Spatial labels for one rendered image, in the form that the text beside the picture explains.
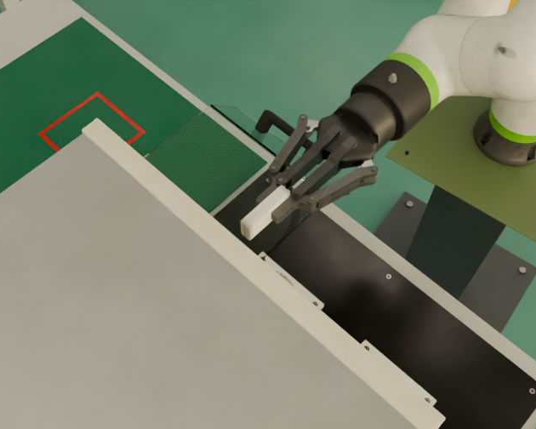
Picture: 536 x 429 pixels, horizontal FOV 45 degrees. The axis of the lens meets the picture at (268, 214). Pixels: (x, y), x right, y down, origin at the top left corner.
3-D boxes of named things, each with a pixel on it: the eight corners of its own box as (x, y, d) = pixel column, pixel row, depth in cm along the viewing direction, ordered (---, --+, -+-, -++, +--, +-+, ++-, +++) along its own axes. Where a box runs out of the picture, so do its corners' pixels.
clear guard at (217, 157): (238, 108, 107) (236, 83, 102) (350, 193, 99) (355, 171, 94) (81, 234, 95) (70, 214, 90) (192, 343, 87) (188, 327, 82)
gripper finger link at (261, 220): (285, 201, 79) (290, 204, 79) (245, 237, 77) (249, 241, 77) (286, 187, 77) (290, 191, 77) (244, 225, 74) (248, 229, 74)
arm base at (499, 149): (497, 65, 146) (505, 46, 141) (563, 87, 143) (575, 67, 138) (464, 151, 134) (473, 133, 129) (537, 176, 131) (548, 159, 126)
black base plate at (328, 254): (268, 174, 132) (268, 168, 130) (544, 394, 109) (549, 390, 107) (83, 335, 115) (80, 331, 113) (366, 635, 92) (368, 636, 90)
